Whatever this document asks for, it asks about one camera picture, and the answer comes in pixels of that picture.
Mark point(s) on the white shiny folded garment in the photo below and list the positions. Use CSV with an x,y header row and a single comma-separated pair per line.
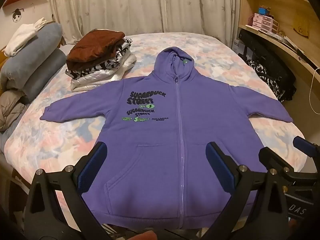
x,y
100,78

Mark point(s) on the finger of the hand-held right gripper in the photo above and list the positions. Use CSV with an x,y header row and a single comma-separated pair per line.
x,y
272,158
303,145

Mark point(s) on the pastel patterned bedspread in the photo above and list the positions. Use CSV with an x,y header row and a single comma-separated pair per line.
x,y
212,62

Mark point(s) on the white ribbed cloth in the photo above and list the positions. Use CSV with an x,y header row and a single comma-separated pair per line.
x,y
40,23

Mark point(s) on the wooden shelf desk unit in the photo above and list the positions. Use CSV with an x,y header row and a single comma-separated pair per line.
x,y
270,0

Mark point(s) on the white cardboard box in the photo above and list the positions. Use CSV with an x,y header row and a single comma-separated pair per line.
x,y
236,45

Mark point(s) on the black and white printed garment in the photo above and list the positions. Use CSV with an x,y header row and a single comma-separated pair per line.
x,y
121,52

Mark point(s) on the black and white patterned cloth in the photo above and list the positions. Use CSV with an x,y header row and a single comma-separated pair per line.
x,y
270,82

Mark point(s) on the purple zip hoodie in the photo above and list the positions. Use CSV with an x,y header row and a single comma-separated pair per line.
x,y
155,155

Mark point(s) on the wooden headboard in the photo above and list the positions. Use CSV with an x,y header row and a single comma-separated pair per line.
x,y
2,55

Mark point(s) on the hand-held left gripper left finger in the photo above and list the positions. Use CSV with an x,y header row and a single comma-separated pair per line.
x,y
92,166

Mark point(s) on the beige quilted duvet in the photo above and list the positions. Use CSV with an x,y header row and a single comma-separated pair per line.
x,y
11,110

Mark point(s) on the black face wall sticker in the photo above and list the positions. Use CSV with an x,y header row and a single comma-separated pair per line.
x,y
17,16

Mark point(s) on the brown garment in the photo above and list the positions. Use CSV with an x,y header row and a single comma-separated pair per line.
x,y
95,45

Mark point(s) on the pink drawer organizer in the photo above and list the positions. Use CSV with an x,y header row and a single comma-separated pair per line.
x,y
265,23

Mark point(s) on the black bag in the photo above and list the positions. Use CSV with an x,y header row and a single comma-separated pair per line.
x,y
267,52

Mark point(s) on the blue pillow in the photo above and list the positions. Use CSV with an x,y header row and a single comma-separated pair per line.
x,y
42,75
37,47

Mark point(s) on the cream leaf-print curtain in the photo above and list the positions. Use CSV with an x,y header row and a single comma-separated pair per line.
x,y
140,5

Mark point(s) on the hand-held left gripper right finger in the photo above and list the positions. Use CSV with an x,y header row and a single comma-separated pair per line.
x,y
220,166

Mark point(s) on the white folded clothes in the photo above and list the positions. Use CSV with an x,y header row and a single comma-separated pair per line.
x,y
20,38

